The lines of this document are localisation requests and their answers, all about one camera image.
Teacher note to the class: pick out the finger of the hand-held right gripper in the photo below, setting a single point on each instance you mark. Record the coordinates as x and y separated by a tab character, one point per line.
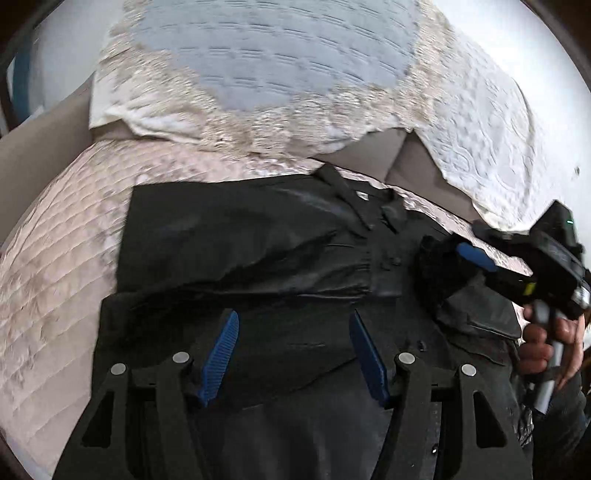
491	233
475	256

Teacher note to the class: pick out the white embossed cover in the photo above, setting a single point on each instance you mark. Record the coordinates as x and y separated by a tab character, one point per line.
489	138

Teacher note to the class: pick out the pink quilted sofa cover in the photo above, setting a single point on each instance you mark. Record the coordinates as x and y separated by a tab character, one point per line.
60	277

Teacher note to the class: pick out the black leather jacket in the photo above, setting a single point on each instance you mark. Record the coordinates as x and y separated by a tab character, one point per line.
277	230

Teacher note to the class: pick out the person's right hand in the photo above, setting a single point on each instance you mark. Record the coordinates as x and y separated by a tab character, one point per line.
535	346

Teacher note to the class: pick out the grey sofa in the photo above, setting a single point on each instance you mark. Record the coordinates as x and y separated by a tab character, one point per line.
37	157

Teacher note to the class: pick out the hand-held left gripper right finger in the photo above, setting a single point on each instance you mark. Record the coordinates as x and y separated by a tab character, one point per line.
369	364

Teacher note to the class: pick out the person's right forearm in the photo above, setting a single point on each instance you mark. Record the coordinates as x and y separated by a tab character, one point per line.
568	429

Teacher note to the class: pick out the blue lace-trimmed cover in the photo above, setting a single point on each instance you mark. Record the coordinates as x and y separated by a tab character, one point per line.
258	55

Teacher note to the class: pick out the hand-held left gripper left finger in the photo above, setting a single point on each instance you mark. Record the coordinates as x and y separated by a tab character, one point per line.
221	360

